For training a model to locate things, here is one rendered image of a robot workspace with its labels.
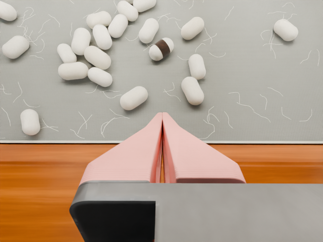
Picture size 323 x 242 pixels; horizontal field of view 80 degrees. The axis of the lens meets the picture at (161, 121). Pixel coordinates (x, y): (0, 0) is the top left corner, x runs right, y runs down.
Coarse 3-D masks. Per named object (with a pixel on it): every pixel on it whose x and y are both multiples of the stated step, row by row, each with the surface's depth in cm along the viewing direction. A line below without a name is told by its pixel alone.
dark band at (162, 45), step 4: (160, 40) 25; (156, 44) 25; (160, 44) 25; (164, 44) 25; (160, 48) 25; (164, 48) 25; (168, 48) 25; (164, 52) 25; (168, 52) 25; (164, 56) 26
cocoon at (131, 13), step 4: (124, 0) 27; (120, 4) 27; (124, 4) 26; (128, 4) 27; (120, 8) 27; (124, 8) 26; (128, 8) 26; (132, 8) 26; (120, 12) 27; (124, 12) 27; (128, 12) 26; (132, 12) 26; (136, 12) 27; (128, 16) 27; (132, 16) 27; (136, 16) 27; (128, 20) 27; (132, 20) 27
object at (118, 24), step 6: (114, 18) 26; (120, 18) 26; (126, 18) 27; (114, 24) 26; (120, 24) 26; (126, 24) 27; (108, 30) 26; (114, 30) 26; (120, 30) 26; (114, 36) 26
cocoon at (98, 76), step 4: (92, 68) 24; (96, 68) 24; (88, 72) 24; (92, 72) 24; (96, 72) 24; (100, 72) 24; (104, 72) 24; (88, 76) 24; (92, 76) 24; (96, 76) 24; (100, 76) 24; (104, 76) 24; (108, 76) 24; (92, 80) 25; (96, 80) 24; (100, 80) 24; (104, 80) 24; (108, 80) 24; (100, 84) 24; (104, 84) 24; (108, 84) 24
